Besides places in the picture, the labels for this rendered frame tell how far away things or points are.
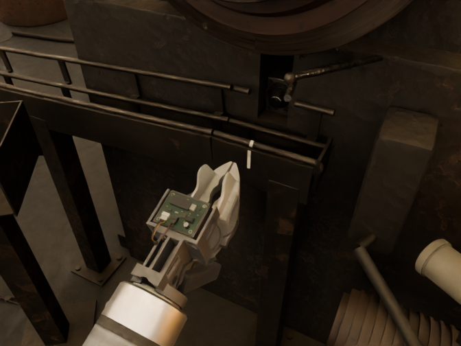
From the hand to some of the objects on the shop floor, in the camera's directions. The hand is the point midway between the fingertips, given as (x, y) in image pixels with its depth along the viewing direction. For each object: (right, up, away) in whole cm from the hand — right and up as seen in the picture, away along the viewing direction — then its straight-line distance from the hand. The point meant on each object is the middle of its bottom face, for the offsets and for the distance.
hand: (230, 173), depth 58 cm
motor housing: (+28, -65, +40) cm, 81 cm away
